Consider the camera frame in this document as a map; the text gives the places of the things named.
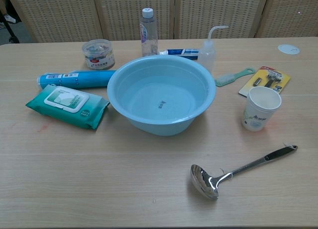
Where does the stainless steel ladle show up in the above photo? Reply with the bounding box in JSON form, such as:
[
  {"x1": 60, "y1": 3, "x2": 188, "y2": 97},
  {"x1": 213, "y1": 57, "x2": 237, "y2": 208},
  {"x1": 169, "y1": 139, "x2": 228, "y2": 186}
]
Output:
[{"x1": 190, "y1": 145, "x2": 298, "y2": 201}]

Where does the clear plastic water bottle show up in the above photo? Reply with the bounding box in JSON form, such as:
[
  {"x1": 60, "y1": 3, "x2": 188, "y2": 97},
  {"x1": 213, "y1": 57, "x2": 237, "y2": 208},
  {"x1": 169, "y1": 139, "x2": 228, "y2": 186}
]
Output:
[{"x1": 139, "y1": 7, "x2": 159, "y2": 57}]

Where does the light blue plastic basin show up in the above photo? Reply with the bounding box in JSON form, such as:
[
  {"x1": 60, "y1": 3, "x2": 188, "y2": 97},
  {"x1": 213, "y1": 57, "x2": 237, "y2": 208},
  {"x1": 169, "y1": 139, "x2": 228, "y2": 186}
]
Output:
[{"x1": 107, "y1": 55, "x2": 217, "y2": 137}]

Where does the blue white toothpaste tube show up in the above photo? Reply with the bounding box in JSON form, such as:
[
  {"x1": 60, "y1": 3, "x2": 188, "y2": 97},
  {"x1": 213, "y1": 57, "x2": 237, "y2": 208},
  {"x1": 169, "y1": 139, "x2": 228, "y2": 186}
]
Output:
[{"x1": 159, "y1": 48, "x2": 200, "y2": 60}]

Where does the translucent squeeze wash bottle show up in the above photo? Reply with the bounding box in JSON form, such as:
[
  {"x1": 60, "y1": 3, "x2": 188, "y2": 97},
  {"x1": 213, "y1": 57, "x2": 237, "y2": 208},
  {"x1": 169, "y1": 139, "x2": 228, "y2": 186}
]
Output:
[{"x1": 197, "y1": 25, "x2": 229, "y2": 72}]

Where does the green scrub brush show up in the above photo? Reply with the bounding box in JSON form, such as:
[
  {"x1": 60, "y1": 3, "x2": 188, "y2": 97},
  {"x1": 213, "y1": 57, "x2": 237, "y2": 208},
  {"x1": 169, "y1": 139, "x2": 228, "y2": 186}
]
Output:
[{"x1": 214, "y1": 68, "x2": 256, "y2": 87}]

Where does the clear round clip jar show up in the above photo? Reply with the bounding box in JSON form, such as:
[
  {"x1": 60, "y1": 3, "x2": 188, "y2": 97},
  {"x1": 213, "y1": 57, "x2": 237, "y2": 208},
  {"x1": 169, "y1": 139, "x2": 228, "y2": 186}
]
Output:
[{"x1": 81, "y1": 39, "x2": 116, "y2": 71}]

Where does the blue cylindrical roll package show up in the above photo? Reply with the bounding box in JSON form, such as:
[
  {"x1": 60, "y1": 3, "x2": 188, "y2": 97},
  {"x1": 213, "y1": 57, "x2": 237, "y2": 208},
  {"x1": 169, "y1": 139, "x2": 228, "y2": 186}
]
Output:
[{"x1": 36, "y1": 70, "x2": 117, "y2": 89}]

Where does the green wet wipes pack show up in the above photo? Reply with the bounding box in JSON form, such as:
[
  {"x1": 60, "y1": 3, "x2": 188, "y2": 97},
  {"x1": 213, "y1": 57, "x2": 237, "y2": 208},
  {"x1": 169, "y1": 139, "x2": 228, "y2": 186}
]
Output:
[{"x1": 25, "y1": 84, "x2": 110, "y2": 131}]

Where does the white paper cup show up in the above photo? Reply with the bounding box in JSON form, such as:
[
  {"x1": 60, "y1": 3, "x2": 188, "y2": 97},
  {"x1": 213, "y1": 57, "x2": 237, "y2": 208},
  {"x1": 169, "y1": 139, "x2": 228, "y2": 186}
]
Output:
[{"x1": 241, "y1": 86, "x2": 282, "y2": 132}]

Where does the woven folding screen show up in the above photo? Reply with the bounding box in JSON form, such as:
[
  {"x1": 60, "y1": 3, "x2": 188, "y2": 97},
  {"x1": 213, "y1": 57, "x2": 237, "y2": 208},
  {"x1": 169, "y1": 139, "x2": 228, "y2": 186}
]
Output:
[{"x1": 5, "y1": 0, "x2": 318, "y2": 43}]

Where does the yellow razor blister pack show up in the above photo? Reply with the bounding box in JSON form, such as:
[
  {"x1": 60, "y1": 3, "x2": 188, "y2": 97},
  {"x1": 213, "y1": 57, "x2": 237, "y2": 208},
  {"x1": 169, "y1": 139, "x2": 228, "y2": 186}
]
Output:
[{"x1": 238, "y1": 66, "x2": 291, "y2": 97}]

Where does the black tripod leg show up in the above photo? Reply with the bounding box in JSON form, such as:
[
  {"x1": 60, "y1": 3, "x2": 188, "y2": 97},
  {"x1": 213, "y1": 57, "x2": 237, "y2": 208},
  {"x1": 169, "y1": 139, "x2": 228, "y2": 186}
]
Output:
[{"x1": 0, "y1": 9, "x2": 20, "y2": 44}]

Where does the round table cable grommet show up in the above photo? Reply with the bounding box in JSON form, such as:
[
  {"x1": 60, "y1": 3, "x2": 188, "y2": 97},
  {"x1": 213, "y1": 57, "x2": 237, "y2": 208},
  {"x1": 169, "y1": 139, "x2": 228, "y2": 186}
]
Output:
[{"x1": 277, "y1": 44, "x2": 301, "y2": 55}]

